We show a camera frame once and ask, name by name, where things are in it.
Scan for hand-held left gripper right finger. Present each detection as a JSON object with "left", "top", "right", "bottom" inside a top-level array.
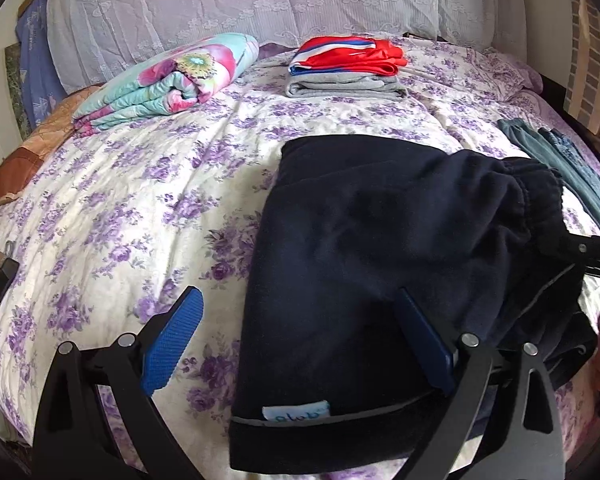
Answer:
[{"left": 395, "top": 287, "right": 566, "bottom": 480}]

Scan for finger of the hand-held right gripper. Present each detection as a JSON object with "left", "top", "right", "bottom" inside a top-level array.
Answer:
[{"left": 534, "top": 231, "right": 600, "bottom": 281}]

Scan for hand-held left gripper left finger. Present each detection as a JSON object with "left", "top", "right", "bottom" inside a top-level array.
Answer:
[{"left": 30, "top": 285, "right": 204, "bottom": 480}]

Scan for navy blue pants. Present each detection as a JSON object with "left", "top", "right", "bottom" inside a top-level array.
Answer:
[{"left": 227, "top": 135, "right": 600, "bottom": 476}]

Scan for blue denim jeans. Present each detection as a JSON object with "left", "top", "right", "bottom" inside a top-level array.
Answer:
[{"left": 537, "top": 127, "right": 600, "bottom": 216}]

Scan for purple floral bed cover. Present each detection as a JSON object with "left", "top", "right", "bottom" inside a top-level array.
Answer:
[{"left": 0, "top": 35, "right": 600, "bottom": 480}]

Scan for brown orange pillow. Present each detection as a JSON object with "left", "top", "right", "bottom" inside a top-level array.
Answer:
[{"left": 0, "top": 85, "right": 103, "bottom": 206}]

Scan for folded floral blanket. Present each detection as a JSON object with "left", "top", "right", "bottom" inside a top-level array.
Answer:
[{"left": 72, "top": 32, "right": 261, "bottom": 136}]

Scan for grey folded garment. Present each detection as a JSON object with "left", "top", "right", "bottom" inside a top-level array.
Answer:
[{"left": 285, "top": 72, "right": 408, "bottom": 100}]

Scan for red folded garment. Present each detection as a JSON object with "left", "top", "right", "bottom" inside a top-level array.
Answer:
[{"left": 289, "top": 36, "right": 410, "bottom": 77}]

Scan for blue printed cloth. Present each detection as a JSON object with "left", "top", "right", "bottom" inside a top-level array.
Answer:
[{"left": 15, "top": 0, "right": 68, "bottom": 131}]

